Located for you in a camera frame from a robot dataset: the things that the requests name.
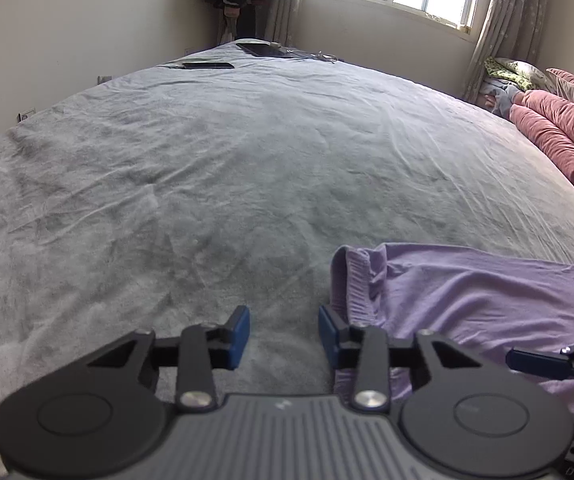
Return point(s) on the purple pants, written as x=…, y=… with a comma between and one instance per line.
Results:
x=467, y=300

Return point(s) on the black tablet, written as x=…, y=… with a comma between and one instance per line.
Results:
x=264, y=50

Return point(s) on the wall socket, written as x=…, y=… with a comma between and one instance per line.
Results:
x=26, y=114
x=105, y=80

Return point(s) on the patterned grey curtain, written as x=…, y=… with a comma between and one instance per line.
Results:
x=287, y=0
x=509, y=25

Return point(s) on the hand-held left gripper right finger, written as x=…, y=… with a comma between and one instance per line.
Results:
x=328, y=335

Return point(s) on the black phone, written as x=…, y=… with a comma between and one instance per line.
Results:
x=208, y=65

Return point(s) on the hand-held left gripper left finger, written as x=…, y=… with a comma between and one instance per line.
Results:
x=237, y=337

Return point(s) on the grey-blue cloth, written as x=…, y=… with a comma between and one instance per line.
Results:
x=502, y=97

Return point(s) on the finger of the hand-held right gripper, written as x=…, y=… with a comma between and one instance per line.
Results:
x=537, y=364

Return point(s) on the folded pink quilt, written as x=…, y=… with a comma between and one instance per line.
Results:
x=562, y=135

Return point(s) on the floral green pillow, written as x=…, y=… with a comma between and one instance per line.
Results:
x=514, y=72

